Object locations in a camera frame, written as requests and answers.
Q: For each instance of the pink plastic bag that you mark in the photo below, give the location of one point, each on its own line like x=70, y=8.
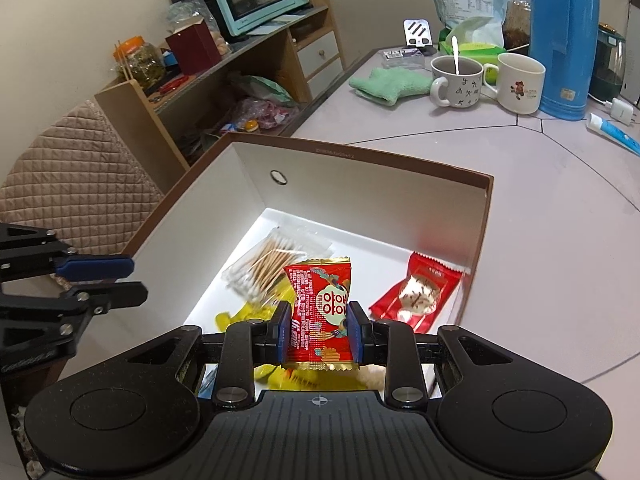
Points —
x=270, y=114

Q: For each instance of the clear plastic bag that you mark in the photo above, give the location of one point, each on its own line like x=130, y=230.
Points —
x=190, y=12

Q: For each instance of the red snack packet clear window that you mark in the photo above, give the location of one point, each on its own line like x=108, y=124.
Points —
x=432, y=272

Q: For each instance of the glass jar orange lid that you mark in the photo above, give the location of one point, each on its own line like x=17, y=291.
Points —
x=142, y=62

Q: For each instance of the dark green kettle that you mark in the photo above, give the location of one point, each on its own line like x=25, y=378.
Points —
x=610, y=60

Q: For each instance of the white tower appliance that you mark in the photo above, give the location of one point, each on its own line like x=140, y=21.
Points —
x=632, y=45

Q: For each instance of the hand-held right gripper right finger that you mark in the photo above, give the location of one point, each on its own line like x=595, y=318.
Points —
x=354, y=332

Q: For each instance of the green tissue pack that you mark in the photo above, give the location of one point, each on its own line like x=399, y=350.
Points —
x=480, y=49

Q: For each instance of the clear jar brown contents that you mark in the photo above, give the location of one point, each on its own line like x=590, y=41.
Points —
x=517, y=20

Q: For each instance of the white charger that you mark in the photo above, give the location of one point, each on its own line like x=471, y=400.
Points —
x=620, y=110

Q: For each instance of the yellow snack packet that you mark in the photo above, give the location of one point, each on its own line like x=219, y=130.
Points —
x=300, y=379
x=250, y=311

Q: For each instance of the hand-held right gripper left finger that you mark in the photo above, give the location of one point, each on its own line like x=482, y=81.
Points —
x=284, y=330

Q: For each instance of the clear plastic case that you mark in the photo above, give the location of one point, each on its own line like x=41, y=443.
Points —
x=405, y=57

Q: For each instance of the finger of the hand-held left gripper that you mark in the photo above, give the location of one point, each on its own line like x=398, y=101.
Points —
x=115, y=295
x=95, y=266

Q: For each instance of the dark red box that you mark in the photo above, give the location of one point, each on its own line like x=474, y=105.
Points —
x=192, y=47

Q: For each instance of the white shelf drawer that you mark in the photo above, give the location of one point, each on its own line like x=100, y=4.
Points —
x=317, y=52

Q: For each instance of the pill blister pack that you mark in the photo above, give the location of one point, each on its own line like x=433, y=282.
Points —
x=417, y=31

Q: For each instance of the small blue box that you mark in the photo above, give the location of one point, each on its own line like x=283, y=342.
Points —
x=171, y=61

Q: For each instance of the green towel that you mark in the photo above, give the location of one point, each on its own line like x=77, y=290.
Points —
x=390, y=85

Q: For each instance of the red snack packet gold edge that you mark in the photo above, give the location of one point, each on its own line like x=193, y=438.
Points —
x=320, y=305

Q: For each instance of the white mug bear print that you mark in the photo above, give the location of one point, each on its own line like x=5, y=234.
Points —
x=520, y=87

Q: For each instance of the wooden shelf unit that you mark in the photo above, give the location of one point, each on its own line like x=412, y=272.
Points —
x=150, y=110

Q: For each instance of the white mug with figures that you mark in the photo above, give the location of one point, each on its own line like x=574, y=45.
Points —
x=460, y=90

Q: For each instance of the clear bag of cotton swabs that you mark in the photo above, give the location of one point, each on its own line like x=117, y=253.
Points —
x=270, y=265

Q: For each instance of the blue white tube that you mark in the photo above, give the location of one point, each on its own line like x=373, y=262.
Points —
x=612, y=135

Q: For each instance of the brown cardboard box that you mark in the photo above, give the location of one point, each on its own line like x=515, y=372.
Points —
x=375, y=200

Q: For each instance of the brown quilted cover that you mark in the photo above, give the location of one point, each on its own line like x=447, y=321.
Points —
x=75, y=185

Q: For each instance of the white spoon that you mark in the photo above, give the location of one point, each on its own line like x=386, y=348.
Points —
x=455, y=50

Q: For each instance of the blue thermos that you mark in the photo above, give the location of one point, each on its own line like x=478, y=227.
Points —
x=565, y=35

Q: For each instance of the green plastic bag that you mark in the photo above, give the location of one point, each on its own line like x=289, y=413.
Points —
x=260, y=90

